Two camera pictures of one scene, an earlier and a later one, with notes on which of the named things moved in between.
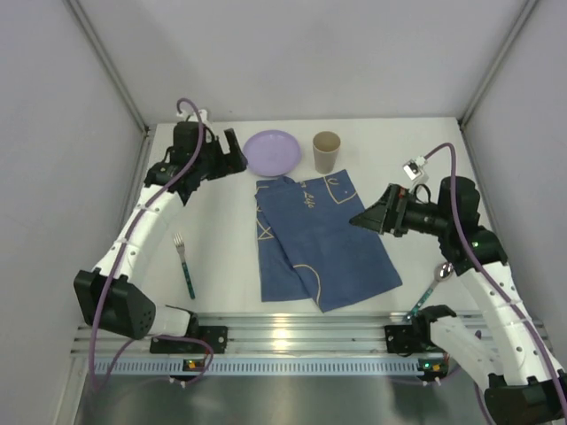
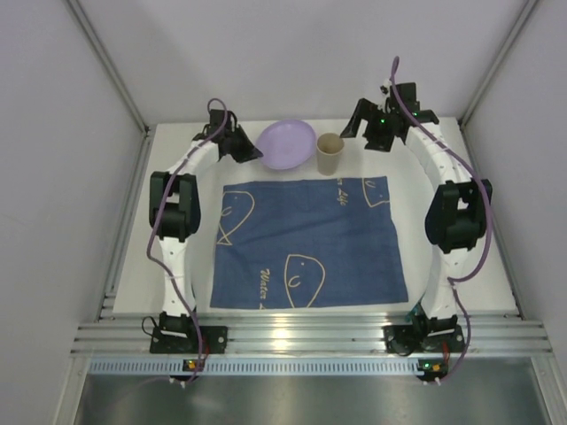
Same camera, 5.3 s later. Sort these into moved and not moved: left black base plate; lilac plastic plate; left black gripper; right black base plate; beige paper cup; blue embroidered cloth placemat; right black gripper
Moved: blue embroidered cloth placemat; right black gripper; lilac plastic plate; left black gripper
Not moved: right black base plate; left black base plate; beige paper cup
